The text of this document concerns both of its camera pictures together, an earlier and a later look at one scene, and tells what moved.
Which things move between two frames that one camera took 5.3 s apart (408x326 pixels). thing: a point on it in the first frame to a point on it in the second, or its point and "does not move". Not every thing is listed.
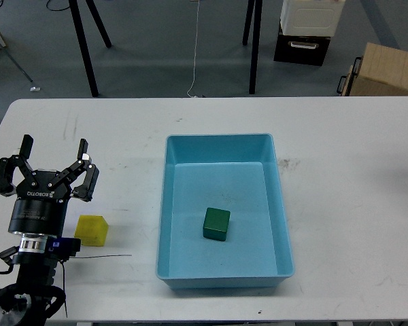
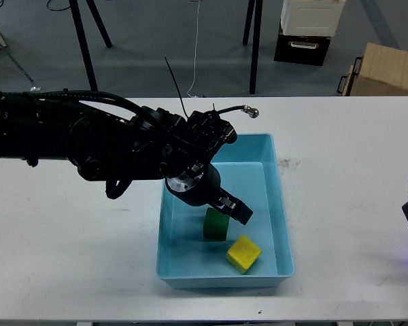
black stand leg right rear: x=249 y=14 does not move
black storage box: x=309 y=50 does not move
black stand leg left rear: x=99 y=22 does not move
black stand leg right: x=255 y=45 does not move
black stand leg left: x=84 y=47 does not move
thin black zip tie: x=88 y=257 to x=177 y=87
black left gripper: x=40 y=210 to x=200 y=189
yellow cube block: x=92 y=229 to x=243 y=254
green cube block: x=216 y=223 does not move
